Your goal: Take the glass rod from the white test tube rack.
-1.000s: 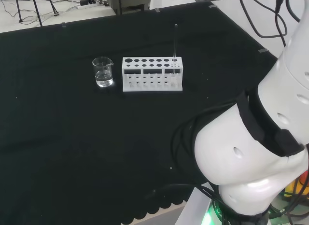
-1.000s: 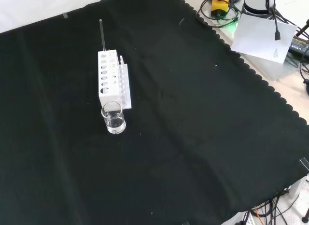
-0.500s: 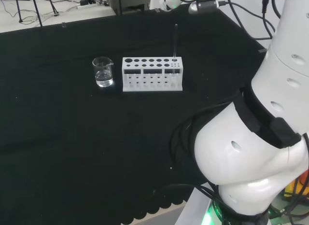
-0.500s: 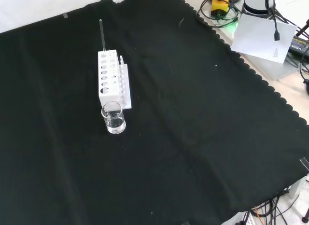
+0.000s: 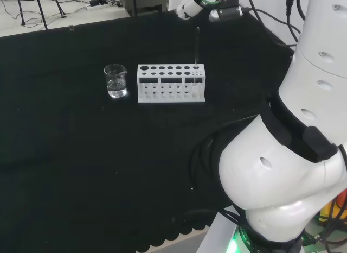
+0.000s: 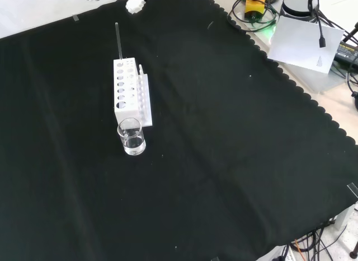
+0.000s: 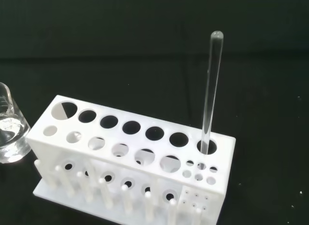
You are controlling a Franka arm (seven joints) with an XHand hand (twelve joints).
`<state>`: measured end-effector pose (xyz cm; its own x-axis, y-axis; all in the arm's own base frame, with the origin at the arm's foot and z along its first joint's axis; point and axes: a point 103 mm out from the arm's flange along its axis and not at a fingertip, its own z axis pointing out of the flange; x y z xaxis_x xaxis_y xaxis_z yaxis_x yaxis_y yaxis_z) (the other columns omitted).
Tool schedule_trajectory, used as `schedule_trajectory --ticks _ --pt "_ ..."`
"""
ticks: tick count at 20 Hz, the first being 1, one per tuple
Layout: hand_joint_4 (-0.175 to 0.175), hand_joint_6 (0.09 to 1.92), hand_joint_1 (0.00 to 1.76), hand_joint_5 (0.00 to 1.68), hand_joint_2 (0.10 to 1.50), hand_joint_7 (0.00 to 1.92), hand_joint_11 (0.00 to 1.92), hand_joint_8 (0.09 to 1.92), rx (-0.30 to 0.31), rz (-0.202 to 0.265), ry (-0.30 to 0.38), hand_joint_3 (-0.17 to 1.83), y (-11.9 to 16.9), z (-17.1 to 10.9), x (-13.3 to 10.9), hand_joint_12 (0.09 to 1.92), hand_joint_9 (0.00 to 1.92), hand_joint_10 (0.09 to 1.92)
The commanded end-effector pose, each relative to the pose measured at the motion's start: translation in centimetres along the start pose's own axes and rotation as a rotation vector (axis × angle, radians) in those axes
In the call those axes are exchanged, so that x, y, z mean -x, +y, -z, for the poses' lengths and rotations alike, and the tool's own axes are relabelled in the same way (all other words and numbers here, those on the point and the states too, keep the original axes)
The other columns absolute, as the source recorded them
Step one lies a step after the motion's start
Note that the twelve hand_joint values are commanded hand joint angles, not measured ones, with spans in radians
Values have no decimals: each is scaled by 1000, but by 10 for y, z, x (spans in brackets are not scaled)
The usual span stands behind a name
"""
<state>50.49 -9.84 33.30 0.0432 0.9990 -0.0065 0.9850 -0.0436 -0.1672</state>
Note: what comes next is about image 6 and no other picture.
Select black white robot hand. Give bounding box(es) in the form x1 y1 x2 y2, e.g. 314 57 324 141
82 0 153 15

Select clear glass rod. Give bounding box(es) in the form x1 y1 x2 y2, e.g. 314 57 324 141
114 22 124 61

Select white test tube rack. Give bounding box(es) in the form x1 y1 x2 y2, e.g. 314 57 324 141
112 57 154 128

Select yellow stop button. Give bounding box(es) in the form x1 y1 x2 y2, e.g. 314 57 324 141
244 0 266 21

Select black scalloped bench cloth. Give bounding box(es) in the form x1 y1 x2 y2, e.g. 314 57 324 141
0 0 358 261

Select small clear glass beaker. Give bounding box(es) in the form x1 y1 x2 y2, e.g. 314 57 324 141
116 118 147 157

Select black power adapter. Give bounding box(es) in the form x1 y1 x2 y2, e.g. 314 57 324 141
332 40 358 67

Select black tripod leg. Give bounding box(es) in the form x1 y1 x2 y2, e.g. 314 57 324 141
341 27 358 46

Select white power strip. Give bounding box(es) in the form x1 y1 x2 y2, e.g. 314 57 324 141
271 244 298 261

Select black looped cable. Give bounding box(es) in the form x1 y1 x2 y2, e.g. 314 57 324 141
227 0 281 27

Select black cable with plug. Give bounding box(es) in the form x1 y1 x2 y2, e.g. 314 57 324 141
307 0 328 49

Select grey metal base plate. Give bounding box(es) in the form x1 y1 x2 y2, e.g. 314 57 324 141
288 60 358 94

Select black floor cable bundle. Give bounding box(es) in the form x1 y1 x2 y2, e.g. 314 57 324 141
288 219 358 261

